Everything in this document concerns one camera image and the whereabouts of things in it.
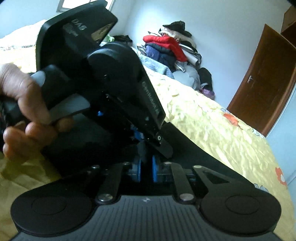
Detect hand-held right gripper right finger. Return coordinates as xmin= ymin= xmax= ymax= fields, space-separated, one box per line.
xmin=151 ymin=156 xmax=234 ymax=205

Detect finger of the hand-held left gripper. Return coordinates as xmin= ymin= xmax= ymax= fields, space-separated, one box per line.
xmin=146 ymin=126 xmax=173 ymax=159
xmin=129 ymin=126 xmax=145 ymax=145

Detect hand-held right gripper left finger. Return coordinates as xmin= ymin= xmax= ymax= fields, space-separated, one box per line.
xmin=89 ymin=158 xmax=145 ymax=205

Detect black pants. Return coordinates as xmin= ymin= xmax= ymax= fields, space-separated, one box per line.
xmin=42 ymin=120 xmax=234 ymax=186

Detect person's left hand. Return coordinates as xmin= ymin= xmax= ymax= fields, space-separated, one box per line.
xmin=0 ymin=62 xmax=75 ymax=161

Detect black bag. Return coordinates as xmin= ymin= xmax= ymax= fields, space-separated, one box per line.
xmin=113 ymin=35 xmax=133 ymax=47

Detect yellow carrot print bedspread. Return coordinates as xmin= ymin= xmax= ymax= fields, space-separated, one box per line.
xmin=0 ymin=20 xmax=292 ymax=241

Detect blue quilted blanket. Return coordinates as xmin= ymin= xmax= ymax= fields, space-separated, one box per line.
xmin=136 ymin=54 xmax=175 ymax=79

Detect navy puffer jacket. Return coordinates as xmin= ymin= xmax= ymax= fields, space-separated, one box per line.
xmin=144 ymin=44 xmax=178 ymax=70

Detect purple bag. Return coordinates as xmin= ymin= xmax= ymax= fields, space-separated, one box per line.
xmin=201 ymin=88 xmax=215 ymax=100

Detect grey plastic bag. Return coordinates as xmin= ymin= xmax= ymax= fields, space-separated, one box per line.
xmin=173 ymin=70 xmax=200 ymax=90

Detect red puffer jacket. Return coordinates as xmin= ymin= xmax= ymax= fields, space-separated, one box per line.
xmin=143 ymin=35 xmax=188 ymax=62

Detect black backpack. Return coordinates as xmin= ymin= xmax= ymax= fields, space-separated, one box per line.
xmin=198 ymin=67 xmax=213 ymax=91

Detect sliding glass window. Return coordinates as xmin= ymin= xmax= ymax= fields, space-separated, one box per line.
xmin=56 ymin=0 xmax=116 ymax=13

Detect pile of clothes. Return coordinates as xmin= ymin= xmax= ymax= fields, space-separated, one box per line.
xmin=136 ymin=20 xmax=201 ymax=72

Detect brown wooden door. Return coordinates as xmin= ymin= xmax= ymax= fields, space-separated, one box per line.
xmin=227 ymin=23 xmax=296 ymax=137

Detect white wardrobe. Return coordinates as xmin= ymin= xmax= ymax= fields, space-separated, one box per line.
xmin=266 ymin=86 xmax=296 ymax=186

